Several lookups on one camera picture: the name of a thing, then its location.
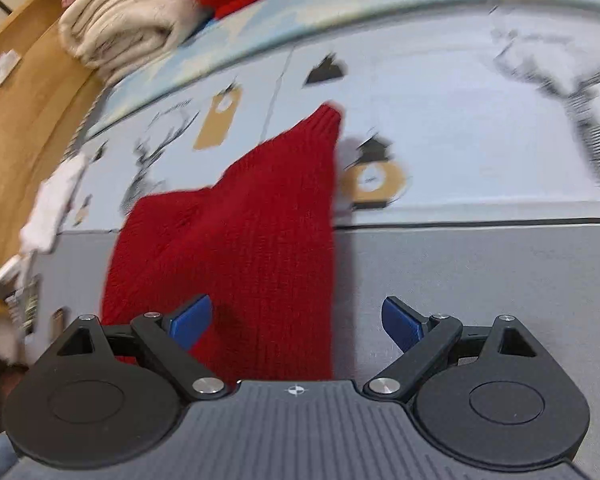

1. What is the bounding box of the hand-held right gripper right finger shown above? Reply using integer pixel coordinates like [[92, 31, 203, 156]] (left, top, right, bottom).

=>
[[364, 296, 541, 402]]

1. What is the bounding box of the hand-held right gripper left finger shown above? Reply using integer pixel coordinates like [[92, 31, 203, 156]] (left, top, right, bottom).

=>
[[55, 294, 231, 402]]

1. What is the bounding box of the dark red knit sweater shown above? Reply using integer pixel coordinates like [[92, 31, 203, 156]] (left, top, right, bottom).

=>
[[99, 101, 345, 381]]

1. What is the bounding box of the small white garment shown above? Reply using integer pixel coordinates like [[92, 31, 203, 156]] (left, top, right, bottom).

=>
[[19, 152, 88, 253]]

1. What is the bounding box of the deer print bed sheet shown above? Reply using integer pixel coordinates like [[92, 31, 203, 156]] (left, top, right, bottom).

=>
[[55, 0, 600, 235]]

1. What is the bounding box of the person's blue jeans leg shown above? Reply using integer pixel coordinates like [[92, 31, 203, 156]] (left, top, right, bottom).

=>
[[0, 432, 21, 480]]

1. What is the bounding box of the beige folded quilt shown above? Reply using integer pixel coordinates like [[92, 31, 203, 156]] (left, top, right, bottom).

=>
[[59, 0, 216, 86]]

